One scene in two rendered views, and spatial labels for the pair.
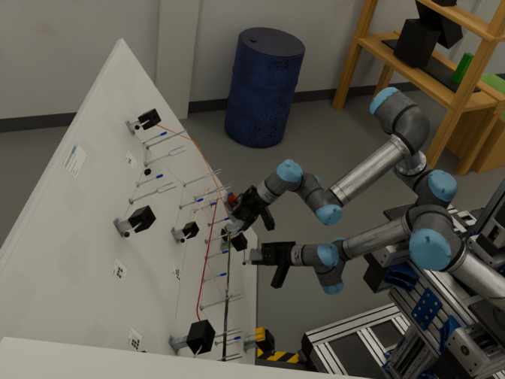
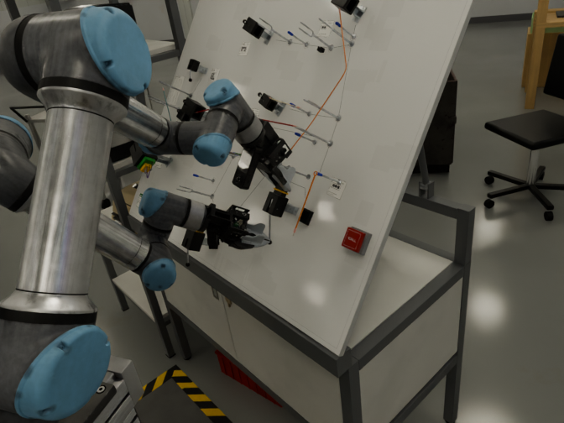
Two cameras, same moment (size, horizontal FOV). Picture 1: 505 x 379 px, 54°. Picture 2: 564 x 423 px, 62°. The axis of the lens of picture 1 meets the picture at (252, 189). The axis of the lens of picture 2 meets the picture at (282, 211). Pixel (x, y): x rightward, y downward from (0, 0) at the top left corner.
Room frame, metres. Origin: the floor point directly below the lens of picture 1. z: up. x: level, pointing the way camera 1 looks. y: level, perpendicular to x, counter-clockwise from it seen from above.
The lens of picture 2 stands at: (2.24, -0.56, 1.75)
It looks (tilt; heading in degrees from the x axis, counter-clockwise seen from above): 29 degrees down; 149
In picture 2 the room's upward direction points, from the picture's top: 8 degrees counter-clockwise
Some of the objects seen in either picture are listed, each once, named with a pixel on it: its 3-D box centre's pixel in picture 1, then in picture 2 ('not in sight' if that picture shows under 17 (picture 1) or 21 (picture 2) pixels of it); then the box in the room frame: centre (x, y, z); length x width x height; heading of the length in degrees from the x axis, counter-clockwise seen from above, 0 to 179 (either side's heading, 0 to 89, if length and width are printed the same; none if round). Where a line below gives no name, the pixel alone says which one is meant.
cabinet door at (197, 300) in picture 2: not in sight; (190, 290); (0.72, -0.13, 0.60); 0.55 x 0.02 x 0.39; 7
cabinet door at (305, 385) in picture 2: not in sight; (279, 360); (1.27, -0.07, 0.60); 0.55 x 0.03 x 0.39; 7
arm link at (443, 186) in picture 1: (436, 191); not in sight; (1.58, -0.70, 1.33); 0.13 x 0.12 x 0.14; 37
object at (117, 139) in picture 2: not in sight; (121, 138); (0.11, -0.08, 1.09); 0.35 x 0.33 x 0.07; 7
